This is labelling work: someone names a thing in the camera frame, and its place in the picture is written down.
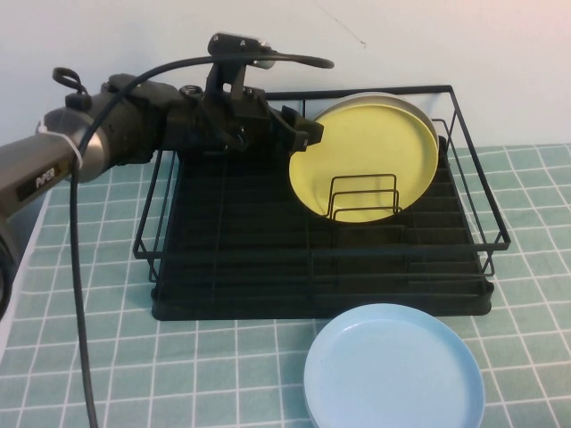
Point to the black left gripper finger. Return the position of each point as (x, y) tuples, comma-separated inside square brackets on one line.
[(290, 138), (310, 130)]

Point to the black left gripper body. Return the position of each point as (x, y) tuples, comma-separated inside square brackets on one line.
[(223, 120)]

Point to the yellow round plate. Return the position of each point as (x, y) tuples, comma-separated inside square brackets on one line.
[(370, 151)]

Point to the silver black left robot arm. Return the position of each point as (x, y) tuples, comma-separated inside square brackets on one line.
[(49, 151)]

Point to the grey round plate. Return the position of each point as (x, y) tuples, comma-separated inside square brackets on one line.
[(403, 98)]

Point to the light blue round plate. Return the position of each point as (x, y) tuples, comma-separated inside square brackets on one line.
[(392, 370), (314, 417)]

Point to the white zip tie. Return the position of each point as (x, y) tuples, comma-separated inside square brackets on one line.
[(67, 142)]

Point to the black plastic drain tray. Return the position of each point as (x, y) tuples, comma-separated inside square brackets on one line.
[(267, 307)]

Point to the green checked tablecloth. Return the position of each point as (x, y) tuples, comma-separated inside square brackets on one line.
[(111, 356)]

